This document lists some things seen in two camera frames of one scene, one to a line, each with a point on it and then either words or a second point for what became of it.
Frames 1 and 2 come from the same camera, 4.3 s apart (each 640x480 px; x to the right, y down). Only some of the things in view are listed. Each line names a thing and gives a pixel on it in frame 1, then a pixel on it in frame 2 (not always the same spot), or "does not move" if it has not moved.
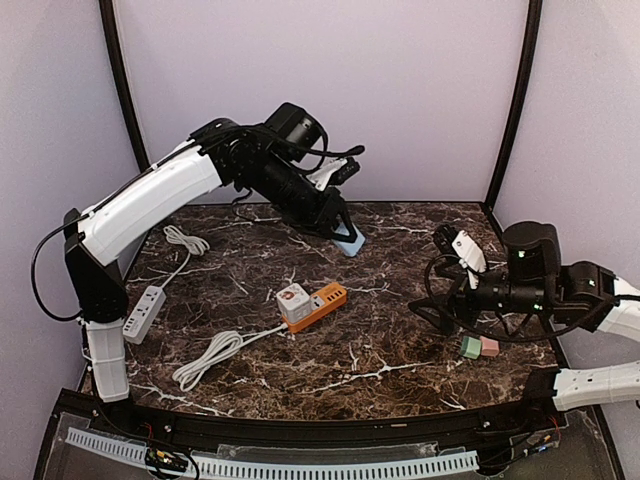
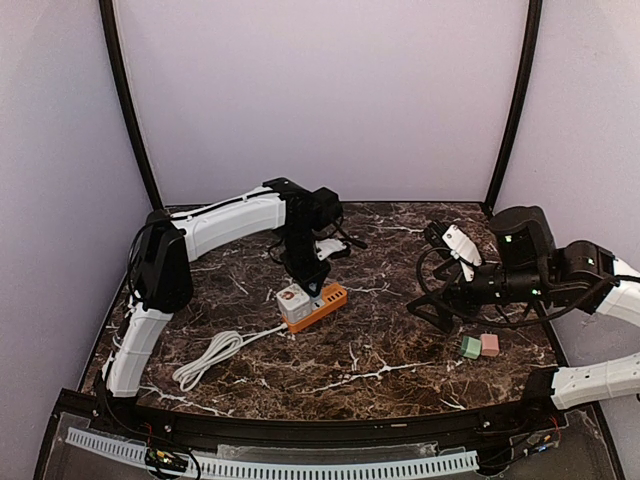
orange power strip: (322, 303) does not move
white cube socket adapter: (294, 302) does not move
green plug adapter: (470, 347) does not move
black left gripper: (329, 211) -> (306, 267)
